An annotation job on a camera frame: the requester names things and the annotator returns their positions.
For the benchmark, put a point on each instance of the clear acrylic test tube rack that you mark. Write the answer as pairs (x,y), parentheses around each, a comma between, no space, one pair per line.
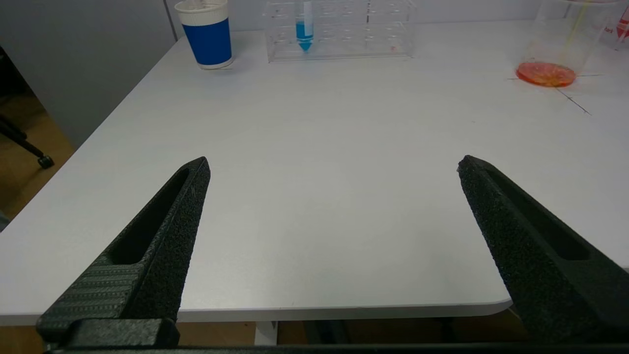
(613,34)
(354,44)

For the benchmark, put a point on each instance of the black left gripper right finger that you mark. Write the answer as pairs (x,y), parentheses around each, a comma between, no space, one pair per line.
(535,265)

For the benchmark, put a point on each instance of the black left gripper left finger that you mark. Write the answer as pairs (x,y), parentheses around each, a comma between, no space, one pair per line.
(162,255)

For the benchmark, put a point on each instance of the blue pigment test tube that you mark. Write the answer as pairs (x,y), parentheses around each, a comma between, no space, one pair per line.
(304,32)

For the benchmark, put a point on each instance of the clear glass beaker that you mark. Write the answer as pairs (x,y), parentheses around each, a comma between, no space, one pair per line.
(545,73)

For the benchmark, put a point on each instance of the blue white paper cup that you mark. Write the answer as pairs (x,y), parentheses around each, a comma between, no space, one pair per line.
(209,42)

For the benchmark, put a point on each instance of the white table leg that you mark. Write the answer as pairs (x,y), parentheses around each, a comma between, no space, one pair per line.
(266,333)

